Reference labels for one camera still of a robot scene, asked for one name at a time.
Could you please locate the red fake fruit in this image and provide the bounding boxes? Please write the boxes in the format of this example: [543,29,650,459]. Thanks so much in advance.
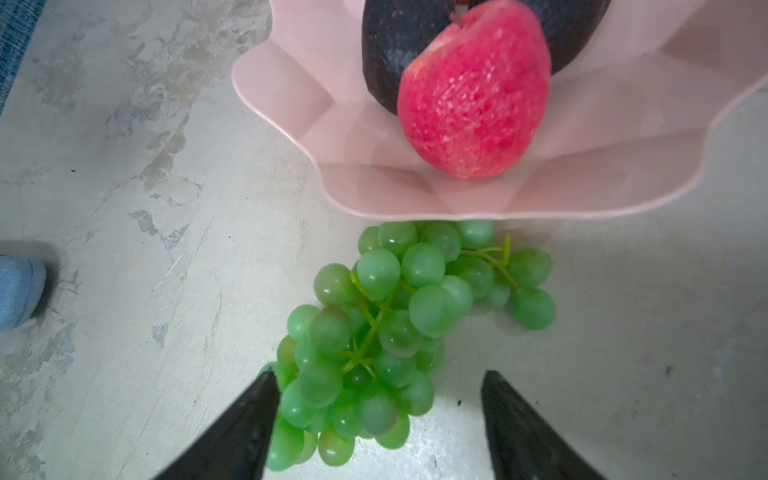
[397,1,552,179]

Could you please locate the green fake grape bunch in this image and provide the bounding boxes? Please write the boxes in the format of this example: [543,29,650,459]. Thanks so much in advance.
[266,220,556,472]

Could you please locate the pink flower-shaped fruit bowl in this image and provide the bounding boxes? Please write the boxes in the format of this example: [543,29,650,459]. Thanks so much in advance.
[232,0,767,221]

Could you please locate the light blue flat object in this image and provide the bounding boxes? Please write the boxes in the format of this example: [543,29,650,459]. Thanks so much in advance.
[0,256,47,332]

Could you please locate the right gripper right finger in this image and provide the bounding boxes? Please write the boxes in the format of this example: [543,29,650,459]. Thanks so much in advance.
[481,370,605,480]

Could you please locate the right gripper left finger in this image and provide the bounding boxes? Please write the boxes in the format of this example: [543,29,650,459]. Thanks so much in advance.
[157,371,280,480]

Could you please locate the dark fake avocado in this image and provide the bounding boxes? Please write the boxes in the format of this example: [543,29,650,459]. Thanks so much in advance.
[361,0,455,114]
[523,0,611,74]

